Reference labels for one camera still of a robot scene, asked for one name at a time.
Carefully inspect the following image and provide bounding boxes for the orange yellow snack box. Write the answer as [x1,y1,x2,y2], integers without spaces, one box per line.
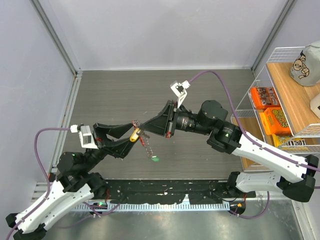
[259,107,291,136]

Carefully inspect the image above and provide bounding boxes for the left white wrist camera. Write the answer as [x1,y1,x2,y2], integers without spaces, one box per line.
[70,124,98,149]

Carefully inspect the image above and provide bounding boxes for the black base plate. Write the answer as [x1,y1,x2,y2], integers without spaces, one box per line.
[77,178,257,205]

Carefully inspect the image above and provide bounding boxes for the yellow snack bag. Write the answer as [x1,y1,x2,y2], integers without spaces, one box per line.
[271,134,308,150]

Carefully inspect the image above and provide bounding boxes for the yellow key tag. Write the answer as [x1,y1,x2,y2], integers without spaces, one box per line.
[129,128,140,143]

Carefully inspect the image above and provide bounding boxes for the orange snack box top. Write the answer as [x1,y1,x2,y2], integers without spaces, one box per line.
[250,87,280,110]

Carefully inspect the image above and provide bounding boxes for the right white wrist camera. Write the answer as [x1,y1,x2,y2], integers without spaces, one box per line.
[170,80,190,108]

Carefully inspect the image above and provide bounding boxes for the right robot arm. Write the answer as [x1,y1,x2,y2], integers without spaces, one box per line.
[93,100,319,203]

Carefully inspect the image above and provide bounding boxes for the white slotted cable duct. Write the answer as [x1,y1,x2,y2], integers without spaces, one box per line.
[72,200,230,212]

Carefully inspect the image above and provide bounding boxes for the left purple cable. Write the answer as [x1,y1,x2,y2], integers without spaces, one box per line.
[4,126,73,238]

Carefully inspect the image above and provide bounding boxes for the silver key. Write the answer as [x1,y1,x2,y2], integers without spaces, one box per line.
[140,134,150,139]

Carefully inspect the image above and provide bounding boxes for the grey printed pouch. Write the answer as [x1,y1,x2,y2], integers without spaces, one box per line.
[289,40,320,87]

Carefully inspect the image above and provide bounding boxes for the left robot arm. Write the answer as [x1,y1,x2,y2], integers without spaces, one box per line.
[5,123,137,240]

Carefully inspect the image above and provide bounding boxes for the white wire shelf rack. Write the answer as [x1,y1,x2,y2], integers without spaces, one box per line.
[235,46,320,156]

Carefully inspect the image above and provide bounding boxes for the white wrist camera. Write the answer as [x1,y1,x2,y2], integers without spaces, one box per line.
[170,80,190,108]
[70,124,98,149]

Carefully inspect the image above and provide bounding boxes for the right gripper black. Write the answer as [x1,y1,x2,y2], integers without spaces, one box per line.
[140,100,213,138]

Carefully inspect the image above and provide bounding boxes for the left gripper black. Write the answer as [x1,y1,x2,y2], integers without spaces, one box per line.
[83,122,140,172]

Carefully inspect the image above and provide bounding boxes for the green key tag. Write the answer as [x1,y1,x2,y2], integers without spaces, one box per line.
[151,156,159,162]

